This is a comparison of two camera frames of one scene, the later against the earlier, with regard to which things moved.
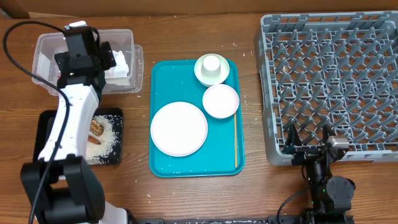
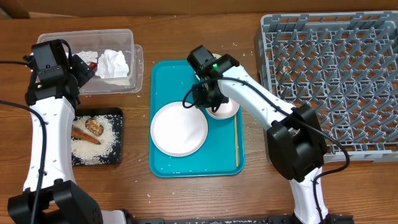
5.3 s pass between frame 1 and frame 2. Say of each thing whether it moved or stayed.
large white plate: stayed
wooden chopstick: stayed
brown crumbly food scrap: stayed
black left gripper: moved
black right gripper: moved
